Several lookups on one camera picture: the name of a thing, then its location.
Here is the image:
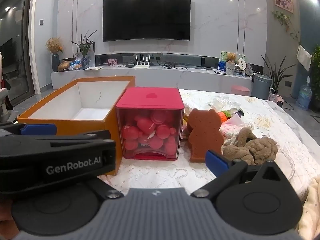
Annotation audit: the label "tan plush knot toy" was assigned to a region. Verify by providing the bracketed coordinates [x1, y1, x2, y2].
[222, 128, 278, 165]

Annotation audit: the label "brown bear-shaped sponge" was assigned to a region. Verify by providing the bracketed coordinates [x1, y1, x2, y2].
[187, 108, 224, 163]

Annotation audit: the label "orange crochet fruit toy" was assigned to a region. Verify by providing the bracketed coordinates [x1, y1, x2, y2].
[218, 111, 232, 123]

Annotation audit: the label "pink white knitted yarn toy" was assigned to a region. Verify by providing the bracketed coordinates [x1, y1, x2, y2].
[220, 122, 254, 146]

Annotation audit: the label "clear plastic bundle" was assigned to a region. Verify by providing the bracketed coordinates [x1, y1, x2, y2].
[208, 98, 245, 118]

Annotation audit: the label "orange cardboard box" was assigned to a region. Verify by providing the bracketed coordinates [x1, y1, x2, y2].
[17, 76, 136, 176]

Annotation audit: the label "white marble tv console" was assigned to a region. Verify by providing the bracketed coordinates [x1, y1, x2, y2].
[51, 66, 252, 94]

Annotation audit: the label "pink small heater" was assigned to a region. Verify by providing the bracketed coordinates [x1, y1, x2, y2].
[268, 88, 284, 108]

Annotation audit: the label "blue water jug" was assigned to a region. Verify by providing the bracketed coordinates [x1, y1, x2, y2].
[296, 82, 312, 111]

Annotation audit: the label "pink waste bin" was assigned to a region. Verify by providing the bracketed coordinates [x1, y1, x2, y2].
[231, 85, 250, 96]

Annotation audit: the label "grey lidded trash can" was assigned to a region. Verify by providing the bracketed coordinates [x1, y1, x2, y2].
[251, 74, 272, 100]

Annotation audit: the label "red lidded candy container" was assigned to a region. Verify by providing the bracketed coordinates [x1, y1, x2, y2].
[116, 87, 184, 160]

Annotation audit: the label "potted floor plant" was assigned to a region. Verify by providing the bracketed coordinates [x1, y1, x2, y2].
[261, 55, 295, 94]

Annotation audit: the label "dried flowers in dark vase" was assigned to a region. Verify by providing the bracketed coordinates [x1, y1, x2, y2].
[46, 37, 63, 72]

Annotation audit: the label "small teddy bear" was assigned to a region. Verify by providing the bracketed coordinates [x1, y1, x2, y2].
[226, 53, 237, 75]

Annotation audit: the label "green plant in glass vase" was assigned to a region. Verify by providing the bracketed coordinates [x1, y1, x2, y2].
[72, 30, 97, 69]

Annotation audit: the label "white wifi router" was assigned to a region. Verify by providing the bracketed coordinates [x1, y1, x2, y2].
[134, 54, 150, 68]

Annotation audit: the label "hanging white cloth bag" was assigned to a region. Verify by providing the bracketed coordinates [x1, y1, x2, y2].
[296, 45, 312, 72]

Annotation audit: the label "trailing wall vine plant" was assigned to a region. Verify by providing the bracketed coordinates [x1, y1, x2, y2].
[271, 10, 301, 44]

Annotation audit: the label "wall-mounted black television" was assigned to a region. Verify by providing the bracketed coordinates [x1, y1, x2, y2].
[103, 0, 191, 42]

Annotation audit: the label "framed wall picture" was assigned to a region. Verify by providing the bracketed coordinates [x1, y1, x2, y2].
[274, 0, 293, 13]

